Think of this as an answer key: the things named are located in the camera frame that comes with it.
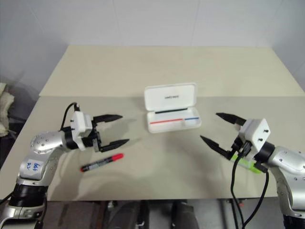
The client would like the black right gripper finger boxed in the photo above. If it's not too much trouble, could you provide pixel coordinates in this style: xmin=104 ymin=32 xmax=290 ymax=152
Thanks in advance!
xmin=200 ymin=135 xmax=234 ymax=158
xmin=215 ymin=112 xmax=246 ymax=127

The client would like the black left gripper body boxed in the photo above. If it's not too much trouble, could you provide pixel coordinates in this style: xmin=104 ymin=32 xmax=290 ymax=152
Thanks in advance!
xmin=81 ymin=122 xmax=103 ymax=153

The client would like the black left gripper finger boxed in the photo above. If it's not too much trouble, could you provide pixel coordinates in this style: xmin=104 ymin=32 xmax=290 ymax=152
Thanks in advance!
xmin=92 ymin=114 xmax=123 ymax=125
xmin=100 ymin=138 xmax=131 ymax=153

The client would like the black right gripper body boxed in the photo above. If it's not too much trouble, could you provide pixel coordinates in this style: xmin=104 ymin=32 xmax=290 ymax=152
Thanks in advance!
xmin=230 ymin=135 xmax=251 ymax=158

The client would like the white open pencil case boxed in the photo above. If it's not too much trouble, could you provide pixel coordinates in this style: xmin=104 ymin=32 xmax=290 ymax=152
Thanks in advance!
xmin=143 ymin=82 xmax=203 ymax=134

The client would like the green highlighter pen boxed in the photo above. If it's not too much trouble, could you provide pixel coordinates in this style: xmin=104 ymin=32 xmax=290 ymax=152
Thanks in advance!
xmin=229 ymin=154 xmax=262 ymax=174

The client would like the red and black marker pen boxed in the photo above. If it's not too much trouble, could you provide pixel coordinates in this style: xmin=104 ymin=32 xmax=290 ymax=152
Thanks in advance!
xmin=80 ymin=153 xmax=125 ymax=173

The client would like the beige crumpled cloth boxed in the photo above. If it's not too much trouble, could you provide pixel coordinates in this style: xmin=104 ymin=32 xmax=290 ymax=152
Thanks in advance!
xmin=0 ymin=82 xmax=16 ymax=137

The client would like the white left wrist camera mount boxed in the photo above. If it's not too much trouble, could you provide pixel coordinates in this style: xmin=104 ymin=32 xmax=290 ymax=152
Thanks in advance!
xmin=71 ymin=111 xmax=94 ymax=152

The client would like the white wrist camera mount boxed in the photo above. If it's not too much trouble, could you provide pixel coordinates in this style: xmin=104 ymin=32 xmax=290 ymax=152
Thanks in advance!
xmin=71 ymin=111 xmax=94 ymax=152
xmin=238 ymin=118 xmax=271 ymax=163

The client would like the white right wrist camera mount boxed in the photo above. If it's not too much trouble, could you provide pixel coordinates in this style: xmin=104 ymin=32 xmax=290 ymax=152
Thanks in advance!
xmin=238 ymin=118 xmax=271 ymax=163

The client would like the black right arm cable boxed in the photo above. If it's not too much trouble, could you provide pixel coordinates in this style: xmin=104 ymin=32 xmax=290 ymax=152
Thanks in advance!
xmin=229 ymin=141 xmax=270 ymax=229

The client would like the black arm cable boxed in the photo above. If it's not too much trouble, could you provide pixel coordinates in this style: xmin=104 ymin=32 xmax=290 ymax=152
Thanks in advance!
xmin=229 ymin=141 xmax=270 ymax=229
xmin=61 ymin=102 xmax=81 ymax=132

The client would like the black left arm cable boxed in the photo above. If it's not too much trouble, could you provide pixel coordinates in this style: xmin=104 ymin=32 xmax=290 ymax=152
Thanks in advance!
xmin=61 ymin=102 xmax=81 ymax=132

